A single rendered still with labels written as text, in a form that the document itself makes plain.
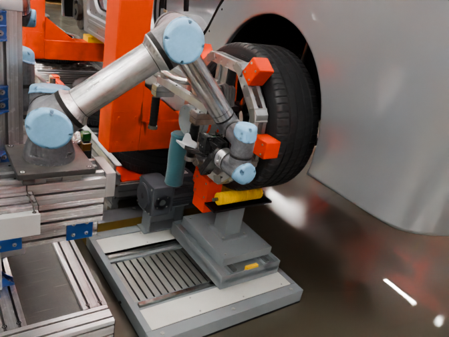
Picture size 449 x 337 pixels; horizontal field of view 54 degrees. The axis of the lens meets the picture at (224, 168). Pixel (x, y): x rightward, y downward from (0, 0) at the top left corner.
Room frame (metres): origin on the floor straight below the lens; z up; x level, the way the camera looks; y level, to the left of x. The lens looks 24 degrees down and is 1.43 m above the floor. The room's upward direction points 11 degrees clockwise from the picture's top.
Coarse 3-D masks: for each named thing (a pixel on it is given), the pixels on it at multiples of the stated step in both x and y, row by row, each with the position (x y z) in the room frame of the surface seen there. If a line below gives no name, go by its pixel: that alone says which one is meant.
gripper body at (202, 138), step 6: (204, 132) 1.49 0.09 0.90; (216, 132) 1.51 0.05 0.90; (198, 138) 1.48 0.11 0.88; (204, 138) 1.45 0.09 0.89; (210, 138) 1.46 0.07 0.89; (216, 138) 1.45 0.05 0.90; (204, 144) 1.45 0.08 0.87; (210, 144) 1.45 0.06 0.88; (216, 144) 1.45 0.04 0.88; (222, 144) 1.42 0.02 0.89; (204, 150) 1.44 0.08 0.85; (210, 150) 1.45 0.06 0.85; (216, 150) 1.40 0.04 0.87; (204, 156) 1.44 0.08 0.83
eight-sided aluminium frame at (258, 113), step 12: (204, 60) 1.95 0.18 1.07; (216, 60) 1.88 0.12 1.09; (228, 60) 1.81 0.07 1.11; (240, 60) 1.82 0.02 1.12; (240, 72) 1.73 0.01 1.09; (252, 96) 1.67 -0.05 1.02; (252, 108) 1.64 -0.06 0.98; (264, 108) 1.66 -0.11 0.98; (252, 120) 1.63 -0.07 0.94; (264, 120) 1.65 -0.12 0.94; (264, 132) 1.66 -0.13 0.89; (252, 156) 1.66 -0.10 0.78; (216, 168) 1.84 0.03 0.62; (216, 180) 1.75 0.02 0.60; (228, 180) 1.75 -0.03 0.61
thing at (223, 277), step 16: (176, 224) 2.05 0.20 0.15; (192, 240) 1.93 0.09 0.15; (192, 256) 1.85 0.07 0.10; (208, 256) 1.82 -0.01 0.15; (272, 256) 1.91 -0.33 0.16; (208, 272) 1.73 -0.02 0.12; (224, 272) 1.71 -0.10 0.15; (240, 272) 1.71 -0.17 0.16; (256, 272) 1.78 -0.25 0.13; (272, 272) 1.85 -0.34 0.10
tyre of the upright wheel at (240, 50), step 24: (240, 48) 1.90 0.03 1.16; (264, 48) 1.89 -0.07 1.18; (288, 72) 1.79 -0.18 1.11; (288, 96) 1.71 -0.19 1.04; (312, 96) 1.79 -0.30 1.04; (288, 120) 1.67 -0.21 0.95; (312, 120) 1.75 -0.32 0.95; (288, 144) 1.67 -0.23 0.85; (312, 144) 1.75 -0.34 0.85; (264, 168) 1.66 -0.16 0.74; (288, 168) 1.72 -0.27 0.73
